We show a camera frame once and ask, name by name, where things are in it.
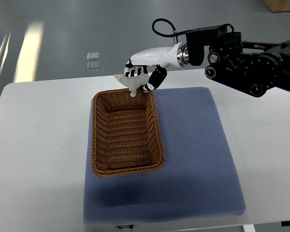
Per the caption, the clear floor tile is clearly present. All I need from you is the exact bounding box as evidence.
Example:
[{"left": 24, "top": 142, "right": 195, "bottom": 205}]
[
  {"left": 87, "top": 52, "right": 100, "bottom": 60},
  {"left": 87, "top": 61, "right": 100, "bottom": 71}
]

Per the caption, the upper clear floor tile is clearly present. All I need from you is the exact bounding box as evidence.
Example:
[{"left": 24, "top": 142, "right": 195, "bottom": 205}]
[{"left": 87, "top": 52, "right": 100, "bottom": 60}]

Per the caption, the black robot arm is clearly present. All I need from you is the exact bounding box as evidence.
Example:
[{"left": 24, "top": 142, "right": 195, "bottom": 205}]
[{"left": 170, "top": 24, "right": 290, "bottom": 97}]

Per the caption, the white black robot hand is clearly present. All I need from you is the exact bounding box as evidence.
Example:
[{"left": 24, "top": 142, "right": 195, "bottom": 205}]
[{"left": 124, "top": 42, "right": 189, "bottom": 92}]

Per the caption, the wooden box corner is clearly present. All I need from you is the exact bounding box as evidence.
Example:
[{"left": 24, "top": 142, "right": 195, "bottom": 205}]
[{"left": 263, "top": 0, "right": 290, "bottom": 13}]

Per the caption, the table label tag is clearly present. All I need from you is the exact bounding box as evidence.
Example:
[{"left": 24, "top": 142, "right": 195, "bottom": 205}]
[{"left": 118, "top": 225, "right": 133, "bottom": 230}]

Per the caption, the blue textured mat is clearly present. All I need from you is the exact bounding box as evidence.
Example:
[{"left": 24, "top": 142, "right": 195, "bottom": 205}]
[{"left": 83, "top": 87, "right": 246, "bottom": 227}]

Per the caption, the brown wicker basket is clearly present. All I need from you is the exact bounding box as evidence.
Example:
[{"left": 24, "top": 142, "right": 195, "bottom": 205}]
[{"left": 91, "top": 88, "right": 165, "bottom": 177}]

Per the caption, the white bear figurine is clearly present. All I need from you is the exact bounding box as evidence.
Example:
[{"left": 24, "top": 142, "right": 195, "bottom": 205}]
[{"left": 114, "top": 73, "right": 149, "bottom": 97}]

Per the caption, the lower clear floor tile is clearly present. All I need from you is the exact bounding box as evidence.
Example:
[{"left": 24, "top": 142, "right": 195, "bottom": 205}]
[{"left": 87, "top": 61, "right": 100, "bottom": 71}]

